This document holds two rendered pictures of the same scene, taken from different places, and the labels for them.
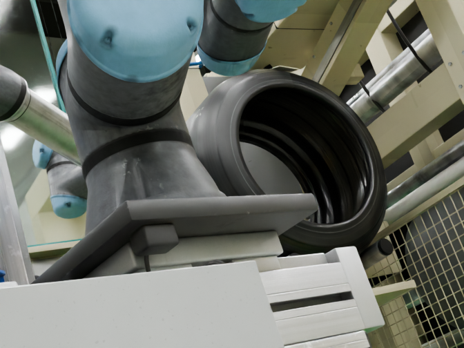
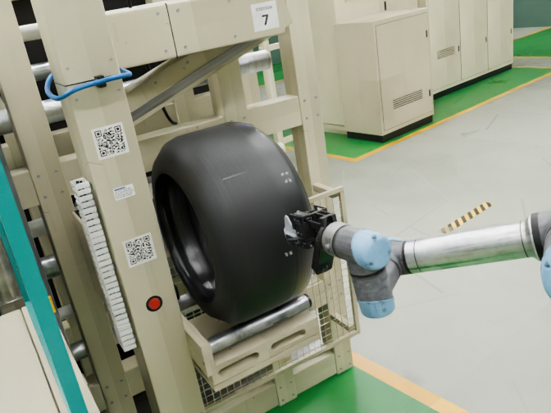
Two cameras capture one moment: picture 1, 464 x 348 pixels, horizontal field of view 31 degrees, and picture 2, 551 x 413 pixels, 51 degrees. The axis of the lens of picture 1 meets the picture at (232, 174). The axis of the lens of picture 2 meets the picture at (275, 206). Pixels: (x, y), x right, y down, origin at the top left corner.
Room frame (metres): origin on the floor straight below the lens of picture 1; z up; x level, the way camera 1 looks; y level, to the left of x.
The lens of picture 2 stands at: (1.74, 1.41, 1.81)
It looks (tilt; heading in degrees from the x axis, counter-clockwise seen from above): 22 degrees down; 278
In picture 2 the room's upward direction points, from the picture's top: 9 degrees counter-clockwise
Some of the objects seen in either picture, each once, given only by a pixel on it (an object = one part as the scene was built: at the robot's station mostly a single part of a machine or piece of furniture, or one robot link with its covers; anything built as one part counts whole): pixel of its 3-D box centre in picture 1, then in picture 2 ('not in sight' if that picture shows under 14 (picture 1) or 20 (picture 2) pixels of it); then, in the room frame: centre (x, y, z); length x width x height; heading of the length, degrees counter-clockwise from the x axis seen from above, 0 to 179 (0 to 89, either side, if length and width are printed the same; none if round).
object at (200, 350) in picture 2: not in sight; (181, 329); (2.26, 0.02, 0.90); 0.40 x 0.03 x 0.10; 125
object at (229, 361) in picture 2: not in sight; (260, 342); (2.04, 0.03, 0.84); 0.36 x 0.09 x 0.06; 35
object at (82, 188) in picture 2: not in sight; (107, 267); (2.36, 0.15, 1.19); 0.05 x 0.04 x 0.48; 125
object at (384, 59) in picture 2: not in sight; (386, 74); (1.16, -5.04, 0.62); 0.90 x 0.56 x 1.25; 44
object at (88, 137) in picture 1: (121, 96); not in sight; (0.79, 0.08, 0.88); 0.13 x 0.12 x 0.14; 18
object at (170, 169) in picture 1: (150, 198); not in sight; (0.80, 0.09, 0.77); 0.15 x 0.15 x 0.10
